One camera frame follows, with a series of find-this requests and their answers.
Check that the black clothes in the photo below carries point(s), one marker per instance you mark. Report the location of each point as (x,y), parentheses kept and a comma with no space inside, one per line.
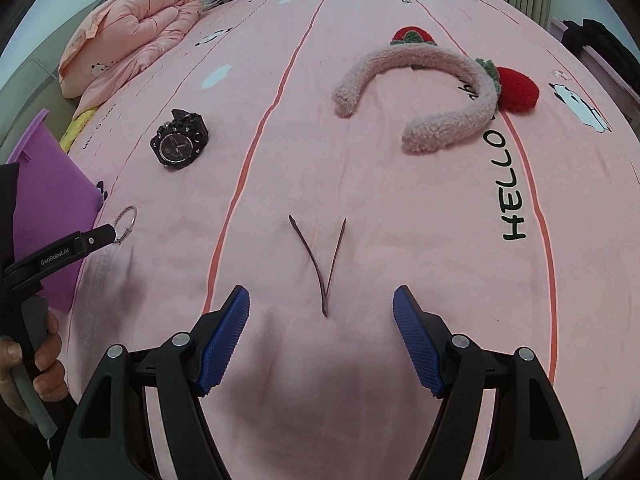
(600,45)

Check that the grey headboard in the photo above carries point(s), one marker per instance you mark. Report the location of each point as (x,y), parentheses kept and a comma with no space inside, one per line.
(30,75)

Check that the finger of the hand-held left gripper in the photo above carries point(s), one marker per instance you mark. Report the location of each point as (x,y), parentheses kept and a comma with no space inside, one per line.
(97,239)

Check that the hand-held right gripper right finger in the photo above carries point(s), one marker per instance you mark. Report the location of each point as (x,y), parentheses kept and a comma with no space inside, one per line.
(417,340)

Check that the pink fluffy strawberry headband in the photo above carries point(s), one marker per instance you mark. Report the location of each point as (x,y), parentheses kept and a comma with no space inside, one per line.
(450,62)

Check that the purple plastic basket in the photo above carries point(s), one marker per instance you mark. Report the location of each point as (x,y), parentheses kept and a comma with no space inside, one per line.
(50,200)

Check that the black wrist watch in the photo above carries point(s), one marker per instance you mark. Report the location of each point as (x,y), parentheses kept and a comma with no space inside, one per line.
(175,147)

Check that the pink folded quilt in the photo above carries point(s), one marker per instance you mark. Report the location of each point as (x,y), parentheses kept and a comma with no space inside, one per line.
(135,25)

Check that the yellow pillow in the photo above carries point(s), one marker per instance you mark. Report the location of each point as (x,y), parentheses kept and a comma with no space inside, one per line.
(75,130)

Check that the pink storage bin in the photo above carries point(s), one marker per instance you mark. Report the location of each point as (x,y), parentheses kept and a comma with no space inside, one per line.
(620,90)

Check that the dark v-shaped hairpin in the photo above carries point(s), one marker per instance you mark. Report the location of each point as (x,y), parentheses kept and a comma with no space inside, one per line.
(324,305)

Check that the person's left hand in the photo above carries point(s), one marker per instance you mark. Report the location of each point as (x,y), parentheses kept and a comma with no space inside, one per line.
(50,355)

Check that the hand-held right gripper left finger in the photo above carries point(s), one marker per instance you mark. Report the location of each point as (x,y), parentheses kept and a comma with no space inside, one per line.
(222,340)

